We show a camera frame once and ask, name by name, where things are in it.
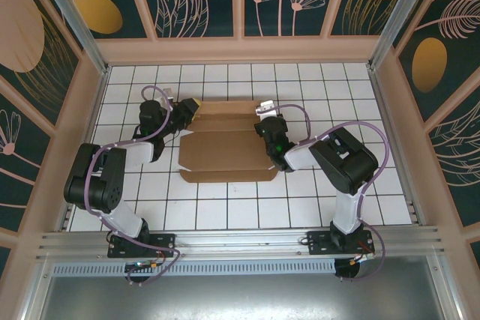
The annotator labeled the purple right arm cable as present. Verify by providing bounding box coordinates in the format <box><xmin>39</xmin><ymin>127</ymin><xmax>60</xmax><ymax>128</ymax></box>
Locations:
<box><xmin>279</xmin><ymin>104</ymin><xmax>388</xmax><ymax>283</ymax></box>

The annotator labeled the aluminium front rail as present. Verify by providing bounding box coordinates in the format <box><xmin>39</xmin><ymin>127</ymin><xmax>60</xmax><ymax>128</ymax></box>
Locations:
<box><xmin>35</xmin><ymin>225</ymin><xmax>446</xmax><ymax>262</ymax></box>

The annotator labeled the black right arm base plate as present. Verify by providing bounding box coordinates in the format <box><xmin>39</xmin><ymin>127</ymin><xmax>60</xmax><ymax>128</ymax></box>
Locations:
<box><xmin>306</xmin><ymin>229</ymin><xmax>376</xmax><ymax>258</ymax></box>

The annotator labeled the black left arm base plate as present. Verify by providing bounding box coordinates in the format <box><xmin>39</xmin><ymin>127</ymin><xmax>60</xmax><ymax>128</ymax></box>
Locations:
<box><xmin>107</xmin><ymin>232</ymin><xmax>177</xmax><ymax>259</ymax></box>

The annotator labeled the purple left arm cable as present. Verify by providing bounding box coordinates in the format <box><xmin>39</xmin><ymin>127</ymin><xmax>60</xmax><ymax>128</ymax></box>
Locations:
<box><xmin>84</xmin><ymin>85</ymin><xmax>184</xmax><ymax>287</ymax></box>

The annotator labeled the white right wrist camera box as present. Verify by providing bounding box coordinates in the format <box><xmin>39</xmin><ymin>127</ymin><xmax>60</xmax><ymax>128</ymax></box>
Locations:
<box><xmin>254</xmin><ymin>100</ymin><xmax>285</xmax><ymax>118</ymax></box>

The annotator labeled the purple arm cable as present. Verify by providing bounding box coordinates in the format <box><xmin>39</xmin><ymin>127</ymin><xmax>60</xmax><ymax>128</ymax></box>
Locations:
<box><xmin>279</xmin><ymin>104</ymin><xmax>388</xmax><ymax>283</ymax></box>
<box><xmin>84</xmin><ymin>85</ymin><xmax>184</xmax><ymax>287</ymax></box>

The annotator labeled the aluminium side rail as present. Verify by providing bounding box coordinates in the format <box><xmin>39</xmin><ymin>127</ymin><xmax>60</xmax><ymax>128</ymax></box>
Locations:
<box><xmin>369</xmin><ymin>67</ymin><xmax>429</xmax><ymax>226</ymax></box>

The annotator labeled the grey slotted cable duct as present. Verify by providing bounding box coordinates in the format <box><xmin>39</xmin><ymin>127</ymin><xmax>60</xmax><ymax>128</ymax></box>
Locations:
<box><xmin>52</xmin><ymin>258</ymin><xmax>338</xmax><ymax>277</ymax></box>

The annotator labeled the grey metal sheet panel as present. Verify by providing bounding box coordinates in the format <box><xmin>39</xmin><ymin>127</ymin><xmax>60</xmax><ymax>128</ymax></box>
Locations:
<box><xmin>22</xmin><ymin>254</ymin><xmax>463</xmax><ymax>320</ymax></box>

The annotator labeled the brown cardboard box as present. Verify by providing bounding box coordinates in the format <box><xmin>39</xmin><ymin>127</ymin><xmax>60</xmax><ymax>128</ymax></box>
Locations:
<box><xmin>178</xmin><ymin>98</ymin><xmax>281</xmax><ymax>185</ymax></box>

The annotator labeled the aluminium corner post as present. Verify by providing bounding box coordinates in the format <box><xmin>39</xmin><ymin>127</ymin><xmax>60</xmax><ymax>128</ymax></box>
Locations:
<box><xmin>29</xmin><ymin>0</ymin><xmax>110</xmax><ymax>76</ymax></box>
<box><xmin>367</xmin><ymin>0</ymin><xmax>431</xmax><ymax>70</ymax></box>

